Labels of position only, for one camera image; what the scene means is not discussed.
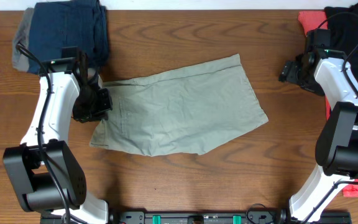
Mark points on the folded grey garment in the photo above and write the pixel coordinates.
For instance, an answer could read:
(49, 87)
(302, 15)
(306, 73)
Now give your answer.
(21, 37)

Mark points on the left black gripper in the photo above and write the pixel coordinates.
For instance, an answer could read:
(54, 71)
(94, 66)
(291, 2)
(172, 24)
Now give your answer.
(93, 109)

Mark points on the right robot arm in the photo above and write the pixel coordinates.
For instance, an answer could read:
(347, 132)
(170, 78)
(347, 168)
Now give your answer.
(327, 73)

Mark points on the red printed t-shirt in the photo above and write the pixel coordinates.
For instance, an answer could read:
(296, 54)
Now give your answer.
(311, 20)

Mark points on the folded navy blue shorts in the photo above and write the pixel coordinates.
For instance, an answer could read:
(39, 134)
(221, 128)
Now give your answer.
(78, 23)

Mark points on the khaki green shorts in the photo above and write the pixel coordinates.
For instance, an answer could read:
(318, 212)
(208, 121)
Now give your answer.
(192, 109)

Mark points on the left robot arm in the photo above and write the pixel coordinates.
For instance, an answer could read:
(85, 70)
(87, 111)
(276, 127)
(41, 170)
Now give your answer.
(43, 171)

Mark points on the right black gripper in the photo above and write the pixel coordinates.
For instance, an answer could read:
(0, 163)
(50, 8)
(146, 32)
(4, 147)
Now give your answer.
(288, 73)

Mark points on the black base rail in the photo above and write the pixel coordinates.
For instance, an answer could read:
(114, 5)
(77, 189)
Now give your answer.
(253, 216)

